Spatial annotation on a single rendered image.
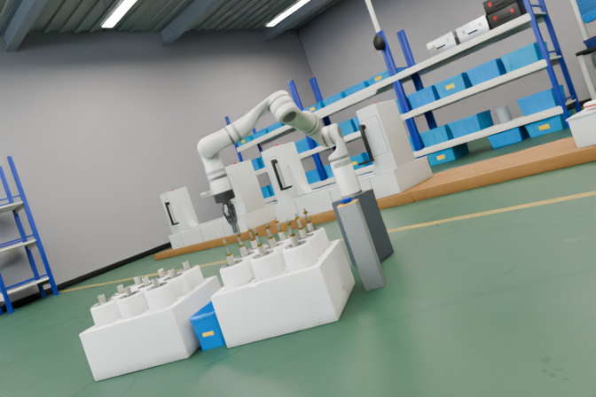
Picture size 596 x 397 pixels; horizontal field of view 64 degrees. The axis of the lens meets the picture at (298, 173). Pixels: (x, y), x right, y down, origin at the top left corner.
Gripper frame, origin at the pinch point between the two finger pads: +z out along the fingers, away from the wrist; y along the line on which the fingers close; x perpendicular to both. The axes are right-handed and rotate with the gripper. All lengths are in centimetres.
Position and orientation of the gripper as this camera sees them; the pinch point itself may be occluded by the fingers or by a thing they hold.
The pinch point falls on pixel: (235, 229)
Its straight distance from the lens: 176.5
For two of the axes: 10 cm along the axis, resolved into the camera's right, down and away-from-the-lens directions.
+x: -9.4, 3.3, 0.3
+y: 0.3, -0.1, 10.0
